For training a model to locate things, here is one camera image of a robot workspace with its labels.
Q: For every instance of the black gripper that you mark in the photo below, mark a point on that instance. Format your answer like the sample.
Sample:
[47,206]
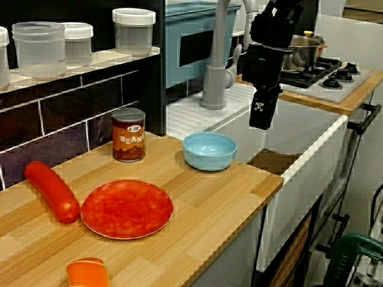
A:
[263,68]

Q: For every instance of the light blue bowl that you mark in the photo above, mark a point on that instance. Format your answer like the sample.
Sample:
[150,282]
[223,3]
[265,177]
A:
[209,152]

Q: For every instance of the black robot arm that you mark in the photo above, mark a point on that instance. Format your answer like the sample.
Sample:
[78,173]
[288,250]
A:
[275,24]

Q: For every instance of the white toy sink unit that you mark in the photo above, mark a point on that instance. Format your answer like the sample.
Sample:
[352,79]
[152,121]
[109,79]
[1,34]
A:
[299,128]

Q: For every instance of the grey toy faucet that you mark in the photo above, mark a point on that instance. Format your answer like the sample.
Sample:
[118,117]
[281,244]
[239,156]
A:
[220,59]

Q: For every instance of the stainless steel pot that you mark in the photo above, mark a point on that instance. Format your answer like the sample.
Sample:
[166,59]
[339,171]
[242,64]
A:
[303,52]

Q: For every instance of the grey toy stove top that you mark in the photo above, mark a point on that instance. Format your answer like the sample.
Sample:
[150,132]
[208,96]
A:
[338,89]

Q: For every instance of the brown beans can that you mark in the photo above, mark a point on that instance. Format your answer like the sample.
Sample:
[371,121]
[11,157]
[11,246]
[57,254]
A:
[128,137]

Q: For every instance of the brown wooden slat panel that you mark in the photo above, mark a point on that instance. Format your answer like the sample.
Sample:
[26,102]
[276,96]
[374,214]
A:
[293,254]

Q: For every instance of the clear jar with white lid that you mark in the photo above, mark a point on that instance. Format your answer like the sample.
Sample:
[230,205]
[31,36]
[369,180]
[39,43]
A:
[79,45]
[133,33]
[3,59]

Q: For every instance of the red round plate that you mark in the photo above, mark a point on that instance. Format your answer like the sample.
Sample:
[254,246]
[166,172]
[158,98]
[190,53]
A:
[127,209]

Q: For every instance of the green clamp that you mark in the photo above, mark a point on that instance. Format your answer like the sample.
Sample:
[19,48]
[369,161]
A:
[350,257]

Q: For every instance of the dark tiled backsplash shelf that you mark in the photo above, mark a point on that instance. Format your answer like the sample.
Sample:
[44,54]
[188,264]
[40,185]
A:
[60,119]

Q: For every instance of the red toy sausage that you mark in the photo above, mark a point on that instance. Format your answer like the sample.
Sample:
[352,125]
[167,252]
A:
[51,191]

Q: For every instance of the clear lidless plastic jar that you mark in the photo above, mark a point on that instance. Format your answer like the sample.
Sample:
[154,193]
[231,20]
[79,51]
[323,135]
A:
[39,51]

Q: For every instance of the wide black kitchen post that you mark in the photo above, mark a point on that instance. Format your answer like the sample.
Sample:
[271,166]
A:
[161,74]

